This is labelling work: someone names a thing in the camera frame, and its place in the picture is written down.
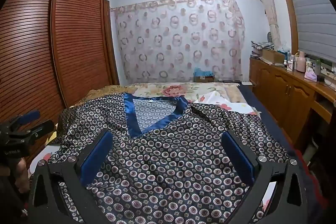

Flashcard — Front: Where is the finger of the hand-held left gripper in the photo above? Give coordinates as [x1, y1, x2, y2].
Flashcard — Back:
[26, 119, 54, 139]
[14, 110, 41, 127]

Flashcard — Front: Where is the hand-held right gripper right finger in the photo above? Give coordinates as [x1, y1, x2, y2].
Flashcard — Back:
[221, 130, 309, 224]

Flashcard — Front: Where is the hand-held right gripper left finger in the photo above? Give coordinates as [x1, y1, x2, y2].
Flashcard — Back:
[28, 130, 114, 224]

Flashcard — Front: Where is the navy patterned satin shirt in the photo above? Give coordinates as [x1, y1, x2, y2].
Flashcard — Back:
[49, 92, 298, 224]

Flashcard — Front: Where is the person's left hand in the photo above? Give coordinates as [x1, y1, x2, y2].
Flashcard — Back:
[12, 157, 31, 194]

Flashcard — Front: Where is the white flower print blanket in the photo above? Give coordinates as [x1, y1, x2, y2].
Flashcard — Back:
[28, 90, 261, 177]

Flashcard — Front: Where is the brown patterned pillow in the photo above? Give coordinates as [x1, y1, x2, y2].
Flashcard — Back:
[76, 84, 132, 107]

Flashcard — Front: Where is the wooden sideboard cabinet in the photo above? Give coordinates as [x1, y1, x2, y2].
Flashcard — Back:
[248, 55, 336, 152]

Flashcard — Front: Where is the brown slatted wooden wardrobe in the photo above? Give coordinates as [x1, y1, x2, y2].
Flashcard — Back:
[0, 0, 120, 169]

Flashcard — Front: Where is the cardboard box with blue contents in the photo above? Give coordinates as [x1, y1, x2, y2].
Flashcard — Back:
[193, 70, 215, 83]

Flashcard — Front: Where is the beige floral bed sheet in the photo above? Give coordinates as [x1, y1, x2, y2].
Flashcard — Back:
[125, 82, 248, 104]

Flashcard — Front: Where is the plain cardboard box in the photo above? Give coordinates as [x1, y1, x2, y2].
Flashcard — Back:
[262, 49, 285, 63]

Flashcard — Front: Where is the pink tissue pack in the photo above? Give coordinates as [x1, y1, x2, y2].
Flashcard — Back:
[304, 67, 318, 82]

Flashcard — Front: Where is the stack of folded cloths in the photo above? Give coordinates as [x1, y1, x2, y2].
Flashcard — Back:
[250, 40, 275, 58]

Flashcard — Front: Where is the pink thermos flask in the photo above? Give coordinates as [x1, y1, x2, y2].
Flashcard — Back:
[296, 51, 307, 73]

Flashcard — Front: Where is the tied floral side curtain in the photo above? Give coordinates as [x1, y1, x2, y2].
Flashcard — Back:
[252, 0, 284, 52]

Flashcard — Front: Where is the grey window blind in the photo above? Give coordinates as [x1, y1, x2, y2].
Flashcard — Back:
[278, 0, 336, 63]

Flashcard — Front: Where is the ring patterned sheer curtain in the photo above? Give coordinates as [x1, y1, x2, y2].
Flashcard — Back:
[110, 0, 246, 84]

